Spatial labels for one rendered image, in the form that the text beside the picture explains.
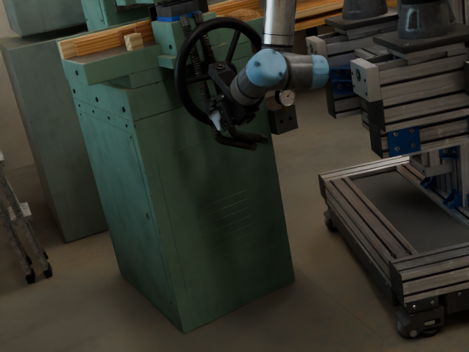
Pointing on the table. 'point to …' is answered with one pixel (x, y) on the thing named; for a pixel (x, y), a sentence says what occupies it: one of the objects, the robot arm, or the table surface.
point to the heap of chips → (244, 15)
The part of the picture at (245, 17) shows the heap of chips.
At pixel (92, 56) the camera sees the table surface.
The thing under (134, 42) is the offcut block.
